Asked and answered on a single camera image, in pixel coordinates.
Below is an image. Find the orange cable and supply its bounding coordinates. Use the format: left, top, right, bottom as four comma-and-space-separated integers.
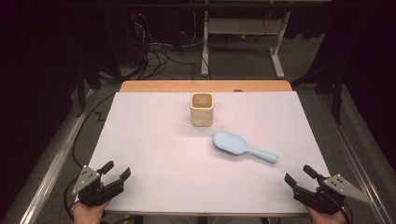
261, 10, 274, 35

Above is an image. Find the black metal stand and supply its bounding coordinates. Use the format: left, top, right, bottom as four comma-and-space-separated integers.
76, 59, 104, 119
290, 59, 346, 126

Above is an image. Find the white metal stand frame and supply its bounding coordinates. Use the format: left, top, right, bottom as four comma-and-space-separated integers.
200, 10, 286, 79

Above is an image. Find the beige square cup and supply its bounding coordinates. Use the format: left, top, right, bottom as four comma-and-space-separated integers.
190, 92, 215, 128

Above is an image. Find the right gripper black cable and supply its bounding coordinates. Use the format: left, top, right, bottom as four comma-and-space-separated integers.
340, 203, 355, 224

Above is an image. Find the white table mat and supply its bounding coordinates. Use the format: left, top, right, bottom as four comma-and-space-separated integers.
74, 91, 334, 217

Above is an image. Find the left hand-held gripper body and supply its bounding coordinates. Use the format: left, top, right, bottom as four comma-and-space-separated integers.
72, 165, 125, 208

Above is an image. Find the person's right hand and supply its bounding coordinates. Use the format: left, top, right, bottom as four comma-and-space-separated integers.
304, 204, 348, 224

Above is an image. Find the black floor cable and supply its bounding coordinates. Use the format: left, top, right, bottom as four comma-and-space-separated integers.
72, 92, 117, 171

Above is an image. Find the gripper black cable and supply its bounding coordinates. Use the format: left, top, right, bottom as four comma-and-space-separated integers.
63, 176, 80, 220
340, 203, 355, 224

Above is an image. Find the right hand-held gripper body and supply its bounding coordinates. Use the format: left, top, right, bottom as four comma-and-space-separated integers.
292, 173, 374, 217

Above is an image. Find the light blue hairbrush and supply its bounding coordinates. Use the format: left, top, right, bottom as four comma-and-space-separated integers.
213, 131, 279, 165

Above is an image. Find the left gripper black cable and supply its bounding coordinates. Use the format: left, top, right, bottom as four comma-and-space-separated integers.
63, 176, 80, 220

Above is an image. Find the tangle of floor cables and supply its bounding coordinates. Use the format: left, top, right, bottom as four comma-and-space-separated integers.
130, 11, 200, 80

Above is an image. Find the person's left hand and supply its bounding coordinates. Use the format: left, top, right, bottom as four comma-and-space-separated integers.
72, 200, 110, 224

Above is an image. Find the aluminium floor rail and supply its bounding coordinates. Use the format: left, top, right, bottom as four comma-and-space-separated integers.
320, 92, 392, 224
18, 88, 96, 224

